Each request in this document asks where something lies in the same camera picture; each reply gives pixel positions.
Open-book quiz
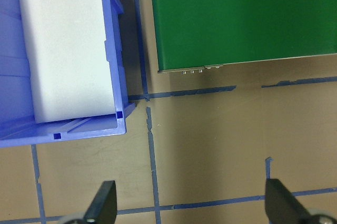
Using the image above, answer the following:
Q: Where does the green conveyor belt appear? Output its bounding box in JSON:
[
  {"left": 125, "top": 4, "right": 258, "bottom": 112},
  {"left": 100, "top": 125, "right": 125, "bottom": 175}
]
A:
[{"left": 148, "top": 0, "right": 337, "bottom": 75}]

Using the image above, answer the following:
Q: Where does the blue plastic bin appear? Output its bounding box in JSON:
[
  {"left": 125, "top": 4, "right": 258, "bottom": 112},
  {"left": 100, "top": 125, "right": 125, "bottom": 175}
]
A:
[{"left": 0, "top": 0, "right": 137, "bottom": 148}]

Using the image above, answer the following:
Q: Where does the white foam pad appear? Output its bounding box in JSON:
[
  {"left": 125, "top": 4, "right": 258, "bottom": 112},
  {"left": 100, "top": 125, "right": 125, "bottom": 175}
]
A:
[{"left": 17, "top": 0, "right": 123, "bottom": 124}]

